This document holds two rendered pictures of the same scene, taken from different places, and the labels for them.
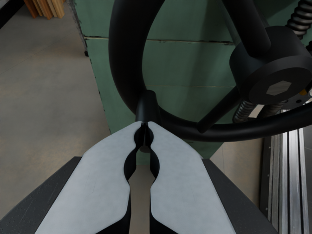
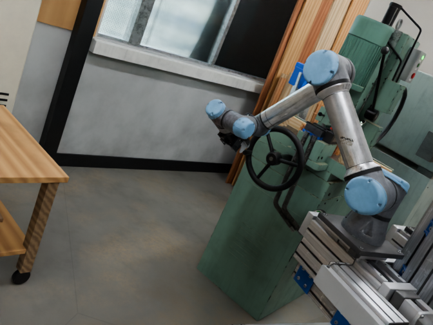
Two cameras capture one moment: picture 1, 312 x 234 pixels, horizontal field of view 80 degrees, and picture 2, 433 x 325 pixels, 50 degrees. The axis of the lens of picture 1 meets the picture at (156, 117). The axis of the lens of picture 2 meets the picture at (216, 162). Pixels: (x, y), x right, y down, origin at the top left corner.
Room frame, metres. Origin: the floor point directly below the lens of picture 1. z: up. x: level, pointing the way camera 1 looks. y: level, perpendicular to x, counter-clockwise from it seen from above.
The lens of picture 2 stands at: (-1.49, -1.23, 1.33)
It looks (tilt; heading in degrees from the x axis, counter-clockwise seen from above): 18 degrees down; 41
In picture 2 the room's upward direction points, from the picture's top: 24 degrees clockwise
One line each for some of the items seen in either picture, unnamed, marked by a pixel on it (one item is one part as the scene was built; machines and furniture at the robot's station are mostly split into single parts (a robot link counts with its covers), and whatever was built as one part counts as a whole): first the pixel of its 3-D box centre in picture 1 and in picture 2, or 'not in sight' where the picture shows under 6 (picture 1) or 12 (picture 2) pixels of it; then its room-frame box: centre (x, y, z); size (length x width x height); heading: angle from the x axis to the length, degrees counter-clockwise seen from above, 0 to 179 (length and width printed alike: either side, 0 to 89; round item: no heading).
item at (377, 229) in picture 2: not in sight; (368, 220); (0.00, -0.65, 0.87); 0.15 x 0.15 x 0.10
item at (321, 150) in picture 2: not in sight; (314, 146); (0.30, -0.15, 0.91); 0.15 x 0.14 x 0.09; 99
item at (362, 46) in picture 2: not in sight; (359, 54); (0.48, -0.04, 1.35); 0.18 x 0.18 x 0.31
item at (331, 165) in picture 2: not in sight; (317, 154); (0.39, -0.14, 0.87); 0.61 x 0.30 x 0.06; 99
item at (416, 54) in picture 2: not in sight; (410, 65); (0.82, -0.13, 1.40); 0.10 x 0.06 x 0.16; 9
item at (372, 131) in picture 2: not in sight; (367, 134); (0.69, -0.17, 1.02); 0.09 x 0.07 x 0.12; 99
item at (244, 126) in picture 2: not in sight; (240, 125); (-0.18, -0.12, 0.95); 0.11 x 0.11 x 0.08; 7
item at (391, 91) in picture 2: not in sight; (388, 97); (0.72, -0.16, 1.23); 0.09 x 0.08 x 0.15; 9
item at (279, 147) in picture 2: not in sight; (303, 155); (0.42, -0.05, 0.82); 0.40 x 0.21 x 0.04; 99
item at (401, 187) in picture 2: not in sight; (384, 191); (-0.01, -0.65, 0.98); 0.13 x 0.12 x 0.14; 7
